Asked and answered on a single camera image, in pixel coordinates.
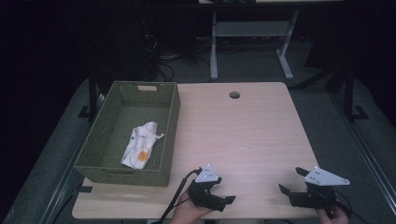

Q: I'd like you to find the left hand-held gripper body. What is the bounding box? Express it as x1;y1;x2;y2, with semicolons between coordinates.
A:
186;163;226;209

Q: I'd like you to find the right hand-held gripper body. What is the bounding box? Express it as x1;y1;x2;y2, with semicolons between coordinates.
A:
290;166;351;209

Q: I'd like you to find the person's left hand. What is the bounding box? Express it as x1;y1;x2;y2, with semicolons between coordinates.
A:
169;190;213;224

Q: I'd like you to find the person's right hand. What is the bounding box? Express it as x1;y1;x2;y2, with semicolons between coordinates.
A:
315;205;350;224

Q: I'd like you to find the white cloth with orange print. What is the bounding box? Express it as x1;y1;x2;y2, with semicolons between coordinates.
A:
120;121;165;171

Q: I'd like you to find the black metal stand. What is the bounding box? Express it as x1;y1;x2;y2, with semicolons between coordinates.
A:
341;66;370;123
78;69;102;123

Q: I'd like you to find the green woven plastic basket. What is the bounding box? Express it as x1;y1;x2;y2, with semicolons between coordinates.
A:
74;80;182;188

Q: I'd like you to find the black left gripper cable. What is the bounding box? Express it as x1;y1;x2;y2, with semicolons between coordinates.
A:
158;167;204;224

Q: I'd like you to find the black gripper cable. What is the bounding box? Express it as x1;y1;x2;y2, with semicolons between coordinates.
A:
332;188;372;224
158;167;204;224

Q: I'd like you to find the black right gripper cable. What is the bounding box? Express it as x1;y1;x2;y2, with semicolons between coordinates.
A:
332;188;372;224

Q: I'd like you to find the tangle of floor cables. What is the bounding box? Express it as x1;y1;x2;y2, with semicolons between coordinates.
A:
144;34;213;82

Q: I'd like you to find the grey metal desk frame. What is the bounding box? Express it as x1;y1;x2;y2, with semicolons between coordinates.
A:
209;9;300;82

